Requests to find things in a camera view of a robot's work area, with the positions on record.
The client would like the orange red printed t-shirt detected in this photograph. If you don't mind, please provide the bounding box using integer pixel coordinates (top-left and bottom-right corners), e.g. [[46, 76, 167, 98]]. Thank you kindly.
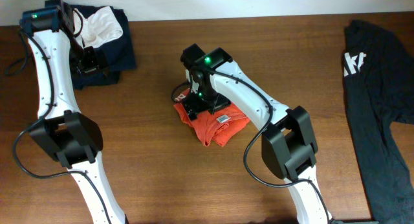
[[173, 104, 250, 147]]

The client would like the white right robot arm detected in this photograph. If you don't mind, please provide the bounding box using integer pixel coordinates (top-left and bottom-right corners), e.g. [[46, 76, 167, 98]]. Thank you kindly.
[[180, 44, 333, 223]]

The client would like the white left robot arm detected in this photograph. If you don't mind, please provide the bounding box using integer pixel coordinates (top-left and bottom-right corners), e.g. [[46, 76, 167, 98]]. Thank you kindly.
[[19, 0, 128, 224]]

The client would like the navy blue folded garment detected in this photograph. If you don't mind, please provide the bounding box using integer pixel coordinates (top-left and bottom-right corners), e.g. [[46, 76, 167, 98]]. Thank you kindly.
[[72, 5, 137, 90]]

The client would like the white crumpled garment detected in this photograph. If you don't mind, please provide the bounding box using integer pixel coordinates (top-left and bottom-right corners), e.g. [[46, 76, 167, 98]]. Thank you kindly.
[[72, 6, 124, 48]]

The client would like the dark grey garment lower right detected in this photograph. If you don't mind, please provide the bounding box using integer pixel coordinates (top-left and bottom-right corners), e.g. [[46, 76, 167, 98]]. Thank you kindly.
[[343, 75, 413, 223]]

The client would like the black garment with white print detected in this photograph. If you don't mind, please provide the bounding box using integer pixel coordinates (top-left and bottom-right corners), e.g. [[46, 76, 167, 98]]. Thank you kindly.
[[343, 20, 413, 126]]

